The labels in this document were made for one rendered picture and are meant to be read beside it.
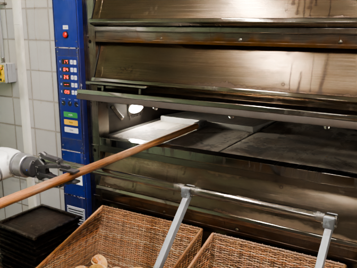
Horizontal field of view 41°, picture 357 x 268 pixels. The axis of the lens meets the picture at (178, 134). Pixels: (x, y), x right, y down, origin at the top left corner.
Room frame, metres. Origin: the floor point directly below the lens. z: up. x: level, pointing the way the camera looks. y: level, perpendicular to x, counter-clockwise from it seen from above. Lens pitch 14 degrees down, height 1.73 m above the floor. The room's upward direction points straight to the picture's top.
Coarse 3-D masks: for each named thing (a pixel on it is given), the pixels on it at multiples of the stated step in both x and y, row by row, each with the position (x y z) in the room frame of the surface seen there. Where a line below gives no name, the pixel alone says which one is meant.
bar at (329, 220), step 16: (112, 176) 1.68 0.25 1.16; (128, 176) 1.65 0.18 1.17; (192, 192) 1.50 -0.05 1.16; (208, 192) 1.48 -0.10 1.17; (224, 192) 1.46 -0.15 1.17; (272, 208) 1.36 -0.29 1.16; (288, 208) 1.34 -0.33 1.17; (304, 208) 1.32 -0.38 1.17; (176, 224) 1.45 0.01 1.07; (336, 224) 1.26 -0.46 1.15; (160, 256) 1.38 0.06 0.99; (320, 256) 1.21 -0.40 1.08
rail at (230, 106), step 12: (108, 96) 1.98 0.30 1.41; (120, 96) 1.95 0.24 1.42; (132, 96) 1.91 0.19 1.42; (144, 96) 1.88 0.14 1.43; (156, 96) 1.86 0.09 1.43; (228, 108) 1.69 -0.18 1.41; (240, 108) 1.67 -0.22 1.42; (252, 108) 1.64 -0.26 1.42; (264, 108) 1.62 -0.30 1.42; (276, 108) 1.60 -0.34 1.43; (348, 120) 1.47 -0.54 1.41
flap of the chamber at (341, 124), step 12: (84, 96) 2.04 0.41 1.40; (96, 96) 2.01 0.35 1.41; (168, 108) 1.82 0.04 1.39; (180, 108) 1.79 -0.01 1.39; (192, 108) 1.76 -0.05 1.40; (204, 108) 1.74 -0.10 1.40; (216, 108) 1.71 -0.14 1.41; (276, 120) 1.59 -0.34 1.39; (288, 120) 1.57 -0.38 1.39; (300, 120) 1.55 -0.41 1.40; (312, 120) 1.53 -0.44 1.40; (324, 120) 1.51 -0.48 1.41; (336, 120) 1.49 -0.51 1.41
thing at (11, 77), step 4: (0, 64) 2.44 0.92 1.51; (4, 64) 2.43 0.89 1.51; (8, 64) 2.45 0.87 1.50; (12, 64) 2.47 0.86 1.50; (4, 68) 2.42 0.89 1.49; (8, 68) 2.44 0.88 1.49; (12, 68) 2.46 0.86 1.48; (0, 72) 2.44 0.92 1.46; (4, 72) 2.43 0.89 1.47; (8, 72) 2.44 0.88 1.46; (12, 72) 2.46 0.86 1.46; (0, 76) 2.44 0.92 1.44; (4, 76) 2.43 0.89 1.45; (8, 76) 2.44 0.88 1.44; (12, 76) 2.46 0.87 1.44; (0, 80) 2.44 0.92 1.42; (4, 80) 2.42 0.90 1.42; (8, 80) 2.44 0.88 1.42; (12, 80) 2.46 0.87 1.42
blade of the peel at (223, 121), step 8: (184, 112) 2.79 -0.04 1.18; (192, 112) 2.80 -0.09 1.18; (168, 120) 2.55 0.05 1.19; (176, 120) 2.52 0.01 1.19; (184, 120) 2.49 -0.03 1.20; (192, 120) 2.47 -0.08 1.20; (208, 120) 2.57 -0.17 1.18; (216, 120) 2.56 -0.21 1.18; (224, 120) 2.56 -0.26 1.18; (232, 120) 2.56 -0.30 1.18; (240, 120) 2.56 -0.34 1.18; (248, 120) 2.56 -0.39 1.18; (256, 120) 2.56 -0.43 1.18; (264, 120) 2.56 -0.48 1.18; (224, 128) 2.37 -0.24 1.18; (232, 128) 2.35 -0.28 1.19; (240, 128) 2.33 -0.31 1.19; (248, 128) 2.31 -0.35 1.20; (256, 128) 2.33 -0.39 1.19
